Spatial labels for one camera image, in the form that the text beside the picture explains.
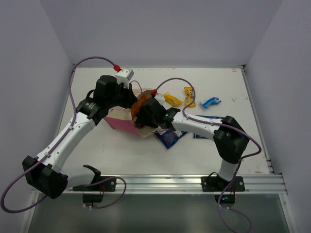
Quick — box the right black controller box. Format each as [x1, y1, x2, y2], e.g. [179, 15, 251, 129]
[214, 194, 236, 205]

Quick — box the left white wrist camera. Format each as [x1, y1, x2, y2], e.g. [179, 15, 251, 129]
[115, 68, 134, 89]

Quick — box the black controller box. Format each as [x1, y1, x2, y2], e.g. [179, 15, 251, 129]
[214, 194, 236, 205]
[82, 192, 104, 206]

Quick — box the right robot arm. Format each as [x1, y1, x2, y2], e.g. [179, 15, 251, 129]
[135, 98, 249, 191]

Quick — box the left black controller box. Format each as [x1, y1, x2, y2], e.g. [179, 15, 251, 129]
[82, 192, 104, 206]

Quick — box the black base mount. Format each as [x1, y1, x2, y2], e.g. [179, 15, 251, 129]
[201, 172, 245, 192]
[72, 176, 117, 192]

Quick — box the light blue white wrapper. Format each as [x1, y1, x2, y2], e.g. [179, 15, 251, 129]
[199, 97, 222, 109]

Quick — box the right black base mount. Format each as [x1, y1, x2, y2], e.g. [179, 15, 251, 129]
[201, 172, 245, 192]

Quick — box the yellow orange snack packet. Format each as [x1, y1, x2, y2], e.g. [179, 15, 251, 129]
[163, 92, 183, 107]

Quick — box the dark blue vinegar chip bag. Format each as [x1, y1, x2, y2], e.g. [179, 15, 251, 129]
[193, 115, 224, 139]

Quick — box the pink beige paper bag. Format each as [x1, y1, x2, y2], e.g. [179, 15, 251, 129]
[104, 85, 156, 138]

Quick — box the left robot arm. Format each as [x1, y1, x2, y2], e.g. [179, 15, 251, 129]
[22, 70, 137, 199]

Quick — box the yellow candy bag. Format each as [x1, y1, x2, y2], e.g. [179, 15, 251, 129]
[184, 87, 196, 108]

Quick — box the aluminium front rail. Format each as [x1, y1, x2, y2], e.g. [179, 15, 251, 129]
[31, 173, 287, 195]

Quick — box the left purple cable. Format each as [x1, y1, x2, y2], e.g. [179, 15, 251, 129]
[0, 56, 127, 214]

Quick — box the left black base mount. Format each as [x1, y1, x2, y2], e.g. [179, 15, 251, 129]
[72, 176, 117, 192]

